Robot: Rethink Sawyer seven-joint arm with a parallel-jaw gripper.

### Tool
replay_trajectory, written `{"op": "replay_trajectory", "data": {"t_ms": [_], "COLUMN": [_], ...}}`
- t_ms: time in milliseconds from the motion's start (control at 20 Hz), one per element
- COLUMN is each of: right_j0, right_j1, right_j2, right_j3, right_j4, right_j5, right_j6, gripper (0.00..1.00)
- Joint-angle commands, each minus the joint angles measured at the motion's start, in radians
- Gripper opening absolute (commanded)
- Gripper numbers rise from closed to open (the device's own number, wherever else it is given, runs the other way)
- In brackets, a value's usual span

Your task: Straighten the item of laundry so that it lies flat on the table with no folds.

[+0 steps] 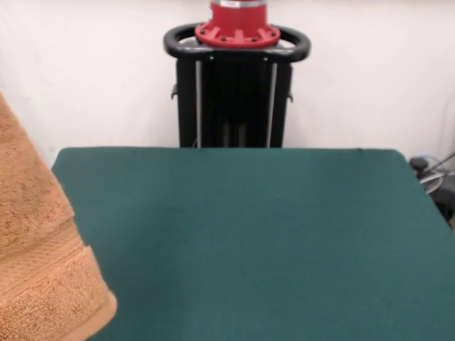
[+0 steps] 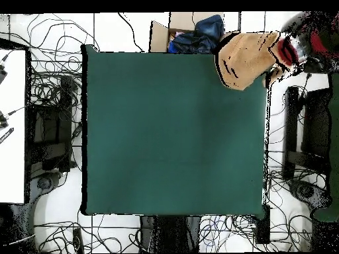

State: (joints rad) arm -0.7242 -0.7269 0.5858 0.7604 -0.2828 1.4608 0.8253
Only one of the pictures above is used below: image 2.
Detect black power strip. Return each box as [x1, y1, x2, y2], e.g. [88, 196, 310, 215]
[256, 204, 271, 245]
[72, 227, 85, 253]

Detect white side table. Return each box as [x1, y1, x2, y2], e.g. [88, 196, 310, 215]
[0, 48, 27, 204]

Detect green covered side table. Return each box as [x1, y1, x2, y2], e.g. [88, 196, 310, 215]
[312, 72, 339, 223]

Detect brown cardboard box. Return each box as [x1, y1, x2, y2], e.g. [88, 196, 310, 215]
[149, 11, 240, 54]

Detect black device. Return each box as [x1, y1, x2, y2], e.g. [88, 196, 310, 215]
[0, 110, 10, 130]
[0, 62, 9, 84]

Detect black cable tangle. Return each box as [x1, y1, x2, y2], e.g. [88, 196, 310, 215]
[198, 148, 318, 252]

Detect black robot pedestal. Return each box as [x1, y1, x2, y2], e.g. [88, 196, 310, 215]
[140, 215, 202, 253]

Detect loose black floor cables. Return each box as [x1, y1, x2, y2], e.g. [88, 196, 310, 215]
[0, 13, 101, 106]
[34, 208, 142, 253]

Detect black slotted bar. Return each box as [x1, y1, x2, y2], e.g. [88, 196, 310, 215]
[0, 127, 15, 145]

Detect orange terry towel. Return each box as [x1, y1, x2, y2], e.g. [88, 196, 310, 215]
[215, 31, 283, 91]

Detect black equipment rack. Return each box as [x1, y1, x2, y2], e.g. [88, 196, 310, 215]
[26, 76, 80, 173]
[283, 85, 333, 181]

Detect dark blue clothing pile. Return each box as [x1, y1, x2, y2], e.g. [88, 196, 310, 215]
[168, 14, 226, 54]

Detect black stand foot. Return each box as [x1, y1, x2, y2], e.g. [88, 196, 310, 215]
[288, 179, 332, 212]
[27, 170, 66, 210]

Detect dark green table cloth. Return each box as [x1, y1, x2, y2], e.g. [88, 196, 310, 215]
[81, 44, 272, 219]

